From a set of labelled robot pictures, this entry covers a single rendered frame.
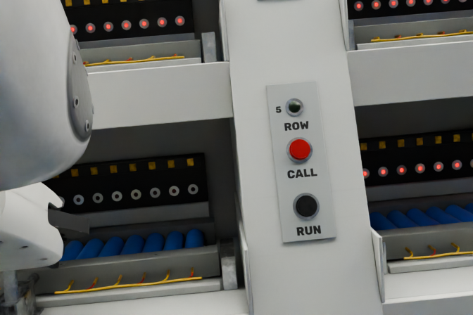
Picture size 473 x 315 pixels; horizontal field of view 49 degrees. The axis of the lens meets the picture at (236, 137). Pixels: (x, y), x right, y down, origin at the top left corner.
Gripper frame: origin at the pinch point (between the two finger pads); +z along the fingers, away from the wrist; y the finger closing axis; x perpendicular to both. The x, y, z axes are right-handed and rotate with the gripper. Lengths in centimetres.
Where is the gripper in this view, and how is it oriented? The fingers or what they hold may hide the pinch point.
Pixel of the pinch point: (26, 247)
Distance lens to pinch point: 47.7
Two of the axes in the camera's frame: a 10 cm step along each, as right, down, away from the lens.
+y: 10.0, -0.9, 0.3
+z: 0.1, 3.9, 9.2
